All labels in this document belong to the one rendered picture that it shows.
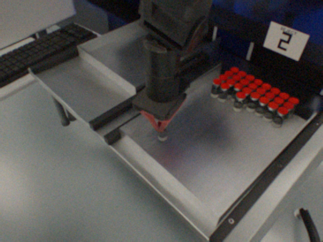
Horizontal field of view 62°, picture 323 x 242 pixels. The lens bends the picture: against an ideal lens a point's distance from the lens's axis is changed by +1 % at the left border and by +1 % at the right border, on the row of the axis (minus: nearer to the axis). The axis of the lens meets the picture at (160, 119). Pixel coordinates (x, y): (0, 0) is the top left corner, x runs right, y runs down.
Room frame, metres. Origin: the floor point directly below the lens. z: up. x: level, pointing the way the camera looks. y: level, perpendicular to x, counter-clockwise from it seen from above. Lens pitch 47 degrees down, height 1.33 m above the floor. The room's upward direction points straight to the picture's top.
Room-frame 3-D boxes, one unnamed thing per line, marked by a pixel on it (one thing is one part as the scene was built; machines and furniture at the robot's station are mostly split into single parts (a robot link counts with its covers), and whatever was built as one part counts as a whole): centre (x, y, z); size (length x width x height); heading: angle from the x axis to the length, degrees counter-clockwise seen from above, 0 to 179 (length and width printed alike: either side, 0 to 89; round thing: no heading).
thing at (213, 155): (0.39, -0.13, 0.90); 0.34 x 0.26 x 0.04; 133
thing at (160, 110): (0.36, 0.00, 1.04); 0.10 x 0.07 x 0.07; 149
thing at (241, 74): (0.49, -0.24, 0.90); 0.18 x 0.02 x 0.05; 43
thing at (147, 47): (0.36, -0.01, 1.10); 0.07 x 0.06 x 0.07; 146
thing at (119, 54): (0.71, 0.03, 0.90); 0.34 x 0.26 x 0.04; 134
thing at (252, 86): (0.48, -0.22, 0.90); 0.18 x 0.02 x 0.05; 43
